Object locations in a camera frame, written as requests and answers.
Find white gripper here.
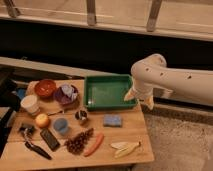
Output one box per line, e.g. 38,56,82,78
124,82,154,110

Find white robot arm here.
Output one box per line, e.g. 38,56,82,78
124,54,213,109

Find small metal cup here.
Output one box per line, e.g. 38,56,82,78
75,110,88,125

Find blue plastic cup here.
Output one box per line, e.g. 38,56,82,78
53,118,69,135

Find white paper cup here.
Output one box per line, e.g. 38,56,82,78
21,95,40,116

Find green plastic tray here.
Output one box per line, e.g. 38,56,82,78
84,75,137,111

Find blue sponge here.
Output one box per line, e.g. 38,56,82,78
103,115,122,127

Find yellow banana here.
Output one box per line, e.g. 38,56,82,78
110,142,141,158

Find orange carrot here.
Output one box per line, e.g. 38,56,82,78
83,133,104,157

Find crumpled white wrapper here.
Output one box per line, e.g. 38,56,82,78
61,84,78,101

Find purple bowl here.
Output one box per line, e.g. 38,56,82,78
53,85,78,105

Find bunch of dark grapes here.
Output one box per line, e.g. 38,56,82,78
64,128,94,155

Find red bowl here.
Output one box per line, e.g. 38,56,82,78
34,79,56,98

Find yellow apple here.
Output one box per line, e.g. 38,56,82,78
35,113,50,128

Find black rectangular bar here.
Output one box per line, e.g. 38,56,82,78
40,129,60,151

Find blue object at table edge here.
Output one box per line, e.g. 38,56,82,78
16,88,26,99

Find black clip tool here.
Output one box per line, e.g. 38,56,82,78
19,123,35,134

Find black handled peeler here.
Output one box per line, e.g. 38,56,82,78
22,129,52,160

